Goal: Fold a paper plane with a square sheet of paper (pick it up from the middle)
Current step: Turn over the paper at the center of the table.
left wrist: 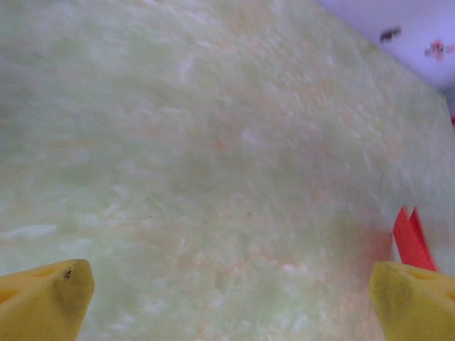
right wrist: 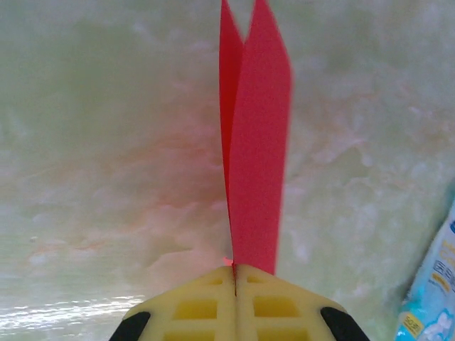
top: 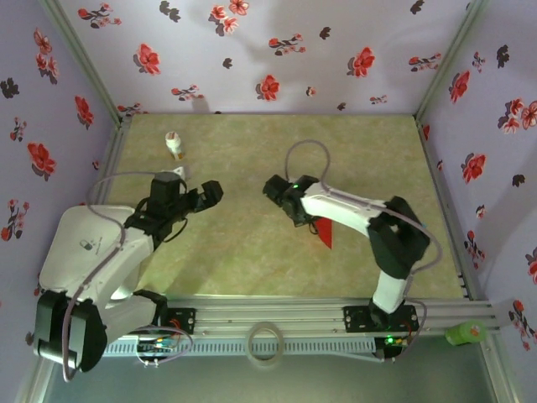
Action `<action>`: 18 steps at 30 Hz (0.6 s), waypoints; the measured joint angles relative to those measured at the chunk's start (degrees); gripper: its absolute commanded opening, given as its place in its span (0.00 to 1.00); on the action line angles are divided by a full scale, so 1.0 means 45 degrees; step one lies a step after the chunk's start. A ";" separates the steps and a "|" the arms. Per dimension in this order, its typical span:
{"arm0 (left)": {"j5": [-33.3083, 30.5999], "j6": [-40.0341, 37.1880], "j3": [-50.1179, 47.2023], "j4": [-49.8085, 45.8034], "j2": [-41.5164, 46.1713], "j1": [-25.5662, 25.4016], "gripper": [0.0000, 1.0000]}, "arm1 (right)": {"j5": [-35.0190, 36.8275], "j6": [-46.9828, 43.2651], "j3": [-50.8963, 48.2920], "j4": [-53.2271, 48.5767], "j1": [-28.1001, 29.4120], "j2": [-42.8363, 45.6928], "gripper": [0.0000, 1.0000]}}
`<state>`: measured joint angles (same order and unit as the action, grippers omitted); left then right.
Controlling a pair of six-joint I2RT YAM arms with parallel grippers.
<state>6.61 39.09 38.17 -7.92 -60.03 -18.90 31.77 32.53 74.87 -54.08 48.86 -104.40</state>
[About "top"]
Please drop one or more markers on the red paper sheet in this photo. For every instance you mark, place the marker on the red paper sheet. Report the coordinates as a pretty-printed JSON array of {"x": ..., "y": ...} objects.
[{"x": 326, "y": 235}]

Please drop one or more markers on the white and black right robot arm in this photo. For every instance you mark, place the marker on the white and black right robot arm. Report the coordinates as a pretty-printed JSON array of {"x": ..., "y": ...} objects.
[{"x": 344, "y": 210}]

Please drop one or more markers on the white pill bottle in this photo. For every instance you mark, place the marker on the white pill bottle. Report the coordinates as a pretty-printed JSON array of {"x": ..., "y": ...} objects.
[{"x": 174, "y": 144}]

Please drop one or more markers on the white zip pouch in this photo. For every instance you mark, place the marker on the white zip pouch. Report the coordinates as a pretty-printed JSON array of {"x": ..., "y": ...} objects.
[{"x": 79, "y": 235}]

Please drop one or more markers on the small circuit board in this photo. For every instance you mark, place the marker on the small circuit board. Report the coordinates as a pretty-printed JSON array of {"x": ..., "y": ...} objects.
[
  {"x": 394, "y": 341},
  {"x": 159, "y": 346}
]

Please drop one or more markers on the clear tape roll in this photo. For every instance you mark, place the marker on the clear tape roll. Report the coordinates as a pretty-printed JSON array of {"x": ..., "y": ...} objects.
[{"x": 265, "y": 365}]

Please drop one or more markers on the green cylindrical container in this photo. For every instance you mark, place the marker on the green cylindrical container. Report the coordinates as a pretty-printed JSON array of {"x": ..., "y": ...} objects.
[{"x": 463, "y": 334}]

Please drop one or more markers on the aluminium table side rail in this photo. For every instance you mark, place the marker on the aluminium table side rail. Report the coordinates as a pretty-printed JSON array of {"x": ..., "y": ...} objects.
[
  {"x": 110, "y": 161},
  {"x": 432, "y": 159}
]

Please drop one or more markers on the long aluminium mounting rail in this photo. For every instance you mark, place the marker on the long aluminium mounting rail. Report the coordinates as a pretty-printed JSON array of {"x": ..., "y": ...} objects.
[{"x": 272, "y": 312}]

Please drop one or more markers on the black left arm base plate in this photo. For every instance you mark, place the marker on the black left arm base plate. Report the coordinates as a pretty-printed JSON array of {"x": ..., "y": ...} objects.
[{"x": 184, "y": 321}]

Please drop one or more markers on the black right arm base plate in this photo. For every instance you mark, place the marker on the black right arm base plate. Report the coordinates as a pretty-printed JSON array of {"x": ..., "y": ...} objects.
[{"x": 356, "y": 321}]

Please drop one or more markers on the aluminium frame post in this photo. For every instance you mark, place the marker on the aluminium frame post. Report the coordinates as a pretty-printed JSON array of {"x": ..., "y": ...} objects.
[
  {"x": 448, "y": 63},
  {"x": 87, "y": 63}
]

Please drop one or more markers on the aluminium frame bar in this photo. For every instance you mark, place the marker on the aluminium frame bar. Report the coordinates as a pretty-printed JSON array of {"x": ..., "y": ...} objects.
[
  {"x": 499, "y": 369},
  {"x": 31, "y": 386}
]

